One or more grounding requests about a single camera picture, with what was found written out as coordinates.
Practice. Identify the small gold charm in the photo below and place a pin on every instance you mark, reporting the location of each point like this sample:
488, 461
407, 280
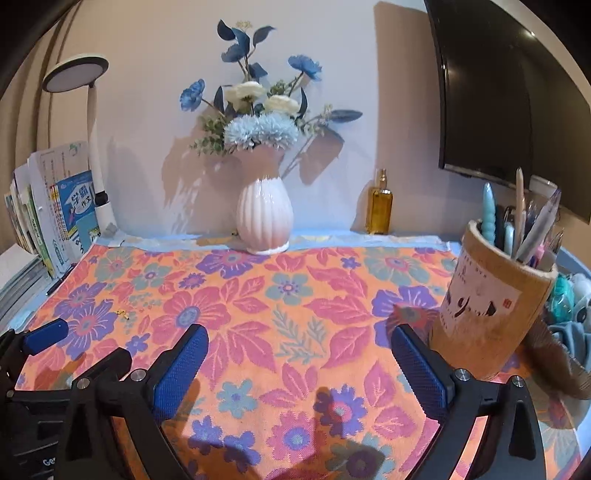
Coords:
123, 314

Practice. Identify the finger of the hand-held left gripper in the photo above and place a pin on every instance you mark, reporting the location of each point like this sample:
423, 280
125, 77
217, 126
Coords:
46, 334
113, 364

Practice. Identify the white desk lamp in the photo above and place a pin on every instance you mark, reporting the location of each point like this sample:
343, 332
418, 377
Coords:
76, 76

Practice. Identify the orange floral cloth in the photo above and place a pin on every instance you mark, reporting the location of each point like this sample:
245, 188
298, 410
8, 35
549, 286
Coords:
286, 323

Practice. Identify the black monitor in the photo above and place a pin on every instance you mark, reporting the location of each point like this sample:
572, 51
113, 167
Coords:
517, 83

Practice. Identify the small green soft toy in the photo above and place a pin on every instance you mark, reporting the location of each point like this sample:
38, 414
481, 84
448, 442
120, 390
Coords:
563, 295

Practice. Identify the amber perfume bottle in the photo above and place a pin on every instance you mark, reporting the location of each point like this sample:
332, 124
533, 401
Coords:
379, 207

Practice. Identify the bamboo pen holder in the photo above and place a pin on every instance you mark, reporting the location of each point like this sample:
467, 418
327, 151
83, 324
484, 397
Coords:
489, 314

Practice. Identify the brown woven basket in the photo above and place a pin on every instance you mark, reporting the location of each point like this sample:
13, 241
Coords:
554, 369

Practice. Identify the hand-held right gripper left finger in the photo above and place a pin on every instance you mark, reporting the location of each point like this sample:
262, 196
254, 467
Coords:
182, 369

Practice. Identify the cream pen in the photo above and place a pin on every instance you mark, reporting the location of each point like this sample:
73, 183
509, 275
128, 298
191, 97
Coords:
519, 207

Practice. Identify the blue and white artificial flowers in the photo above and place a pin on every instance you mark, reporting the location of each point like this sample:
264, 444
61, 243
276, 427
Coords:
261, 129

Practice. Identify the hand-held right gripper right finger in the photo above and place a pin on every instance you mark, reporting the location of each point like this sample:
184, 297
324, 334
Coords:
420, 374

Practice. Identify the white ribbed vase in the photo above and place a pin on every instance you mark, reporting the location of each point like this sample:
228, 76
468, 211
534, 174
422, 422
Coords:
264, 217

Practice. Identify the black pen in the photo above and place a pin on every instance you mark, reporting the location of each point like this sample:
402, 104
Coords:
61, 279

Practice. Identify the stack of books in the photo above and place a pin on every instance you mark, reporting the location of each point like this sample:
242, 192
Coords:
46, 221

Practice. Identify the clear glass jar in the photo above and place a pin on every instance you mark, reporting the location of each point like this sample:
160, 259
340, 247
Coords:
545, 187

